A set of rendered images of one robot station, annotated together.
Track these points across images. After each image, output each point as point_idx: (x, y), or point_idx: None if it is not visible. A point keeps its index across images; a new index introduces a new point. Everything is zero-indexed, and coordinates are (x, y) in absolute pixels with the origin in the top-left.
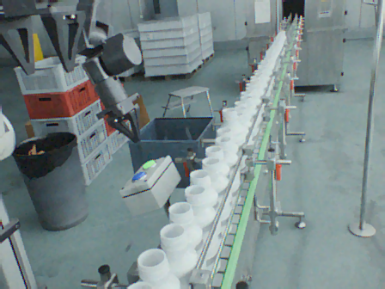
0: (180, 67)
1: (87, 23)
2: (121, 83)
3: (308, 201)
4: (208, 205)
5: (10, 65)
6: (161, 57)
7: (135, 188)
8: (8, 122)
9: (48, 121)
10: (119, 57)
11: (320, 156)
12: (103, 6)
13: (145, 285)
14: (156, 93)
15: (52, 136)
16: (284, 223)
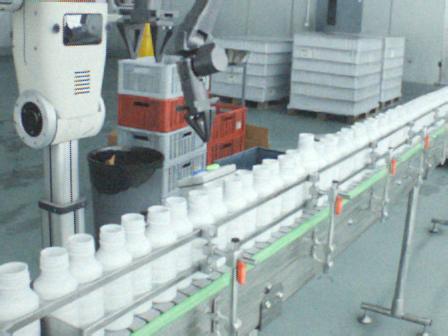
0: (343, 105)
1: (189, 30)
2: (251, 109)
3: (446, 312)
4: (240, 196)
5: (113, 58)
6: (318, 85)
7: (191, 180)
8: (102, 103)
9: (137, 133)
10: (206, 61)
11: None
12: (207, 18)
13: (165, 209)
14: (297, 134)
15: (137, 150)
16: (403, 330)
